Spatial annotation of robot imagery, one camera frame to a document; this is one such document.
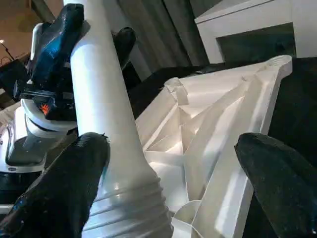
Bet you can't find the white plastic table leg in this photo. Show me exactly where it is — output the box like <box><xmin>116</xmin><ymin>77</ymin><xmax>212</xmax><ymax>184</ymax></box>
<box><xmin>63</xmin><ymin>0</ymin><xmax>174</xmax><ymax>238</ymax></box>

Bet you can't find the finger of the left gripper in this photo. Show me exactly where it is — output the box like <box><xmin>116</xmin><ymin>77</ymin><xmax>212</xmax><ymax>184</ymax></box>
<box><xmin>112</xmin><ymin>26</ymin><xmax>137</xmax><ymax>72</ymax></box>
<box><xmin>32</xmin><ymin>3</ymin><xmax>86</xmax><ymax>84</ymax></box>

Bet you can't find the white sideboard cabinet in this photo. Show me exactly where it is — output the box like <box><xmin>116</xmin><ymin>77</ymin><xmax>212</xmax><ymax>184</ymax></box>
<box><xmin>194</xmin><ymin>0</ymin><xmax>317</xmax><ymax>65</ymax></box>

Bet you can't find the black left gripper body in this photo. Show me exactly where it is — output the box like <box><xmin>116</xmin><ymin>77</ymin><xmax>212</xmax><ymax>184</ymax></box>
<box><xmin>13</xmin><ymin>73</ymin><xmax>78</xmax><ymax>122</ymax></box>

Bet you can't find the white plastic table top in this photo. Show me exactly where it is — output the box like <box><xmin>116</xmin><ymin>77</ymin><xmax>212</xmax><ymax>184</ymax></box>
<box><xmin>135</xmin><ymin>55</ymin><xmax>293</xmax><ymax>238</ymax></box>

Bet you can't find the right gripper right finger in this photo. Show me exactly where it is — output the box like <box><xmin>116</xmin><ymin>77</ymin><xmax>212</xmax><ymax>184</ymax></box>
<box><xmin>235</xmin><ymin>132</ymin><xmax>317</xmax><ymax>238</ymax></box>

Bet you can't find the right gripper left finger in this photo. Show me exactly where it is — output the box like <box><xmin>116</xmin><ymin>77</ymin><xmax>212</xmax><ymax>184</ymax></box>
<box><xmin>0</xmin><ymin>132</ymin><xmax>111</xmax><ymax>238</ymax></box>

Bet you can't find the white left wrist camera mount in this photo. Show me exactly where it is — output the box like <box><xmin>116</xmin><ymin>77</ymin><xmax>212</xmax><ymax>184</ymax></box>
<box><xmin>4</xmin><ymin>21</ymin><xmax>90</xmax><ymax>172</ymax></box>

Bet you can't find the grey pleated curtain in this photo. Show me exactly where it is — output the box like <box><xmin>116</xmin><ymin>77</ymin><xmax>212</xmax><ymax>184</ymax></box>
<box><xmin>32</xmin><ymin>0</ymin><xmax>211</xmax><ymax>82</ymax></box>

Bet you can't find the black table mat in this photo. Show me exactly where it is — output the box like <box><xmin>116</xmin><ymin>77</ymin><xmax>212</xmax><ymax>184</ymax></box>
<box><xmin>123</xmin><ymin>57</ymin><xmax>317</xmax><ymax>238</ymax></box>

